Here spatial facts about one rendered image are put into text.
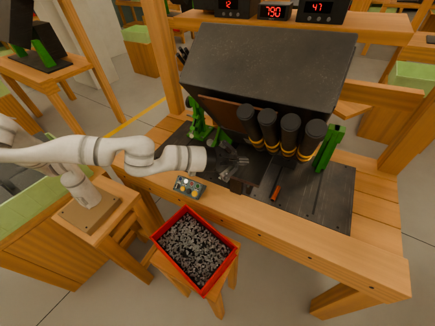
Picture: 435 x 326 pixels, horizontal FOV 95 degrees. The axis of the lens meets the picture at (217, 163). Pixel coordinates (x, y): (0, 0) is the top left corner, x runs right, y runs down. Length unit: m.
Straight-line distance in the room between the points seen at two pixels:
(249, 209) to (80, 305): 1.53
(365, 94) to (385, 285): 0.80
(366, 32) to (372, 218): 0.75
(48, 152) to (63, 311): 1.69
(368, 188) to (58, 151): 1.25
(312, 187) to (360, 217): 0.23
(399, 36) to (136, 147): 0.84
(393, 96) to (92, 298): 2.26
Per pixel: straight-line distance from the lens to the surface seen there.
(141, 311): 1.87
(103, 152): 0.52
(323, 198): 1.10
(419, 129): 1.23
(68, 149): 0.55
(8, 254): 1.59
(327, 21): 0.93
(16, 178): 1.60
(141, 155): 0.51
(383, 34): 0.91
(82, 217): 1.19
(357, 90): 1.21
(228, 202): 0.99
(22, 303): 2.36
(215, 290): 0.96
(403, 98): 1.24
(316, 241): 0.97
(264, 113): 0.43
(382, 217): 1.19
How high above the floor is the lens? 1.74
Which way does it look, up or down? 47 degrees down
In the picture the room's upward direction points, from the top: 4 degrees counter-clockwise
